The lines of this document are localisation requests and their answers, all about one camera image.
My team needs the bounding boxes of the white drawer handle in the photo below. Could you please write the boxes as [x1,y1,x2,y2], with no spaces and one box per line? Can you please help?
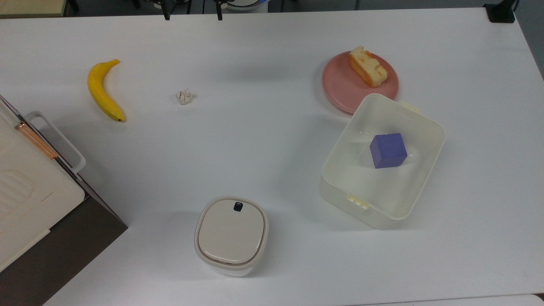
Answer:
[25,111,86,174]

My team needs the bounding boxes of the copper cabinet handle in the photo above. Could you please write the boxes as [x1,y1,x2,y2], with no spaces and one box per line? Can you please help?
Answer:
[15,122,58,159]

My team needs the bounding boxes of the white and brown appliance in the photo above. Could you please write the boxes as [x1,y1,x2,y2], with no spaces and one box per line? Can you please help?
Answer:
[0,94,129,306]

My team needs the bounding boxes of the white plastic storage box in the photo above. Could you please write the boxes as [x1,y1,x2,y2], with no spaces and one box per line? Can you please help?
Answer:
[320,93,446,230]

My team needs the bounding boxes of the small white lidded bin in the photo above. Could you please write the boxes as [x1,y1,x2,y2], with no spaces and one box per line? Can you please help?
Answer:
[194,195,269,278]

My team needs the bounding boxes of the purple cube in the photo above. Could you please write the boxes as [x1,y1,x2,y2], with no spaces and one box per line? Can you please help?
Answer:
[369,133,408,170]

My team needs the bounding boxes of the slice of cake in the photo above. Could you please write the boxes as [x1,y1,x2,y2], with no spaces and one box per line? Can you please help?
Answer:
[348,46,388,88]

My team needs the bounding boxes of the pink plate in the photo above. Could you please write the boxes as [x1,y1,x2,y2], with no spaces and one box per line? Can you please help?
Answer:
[321,51,400,115]

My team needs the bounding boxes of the wooden desk top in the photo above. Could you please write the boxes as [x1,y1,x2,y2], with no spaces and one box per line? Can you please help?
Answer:
[0,0,68,18]

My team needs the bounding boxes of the cream cabinet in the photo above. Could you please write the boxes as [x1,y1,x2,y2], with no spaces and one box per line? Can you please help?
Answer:
[0,102,85,272]

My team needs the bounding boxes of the black table clamp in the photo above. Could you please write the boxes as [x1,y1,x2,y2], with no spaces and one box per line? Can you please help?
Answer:
[484,0,517,24]

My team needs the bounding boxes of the yellow banana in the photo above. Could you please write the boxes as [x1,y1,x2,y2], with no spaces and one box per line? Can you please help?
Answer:
[87,59,126,123]

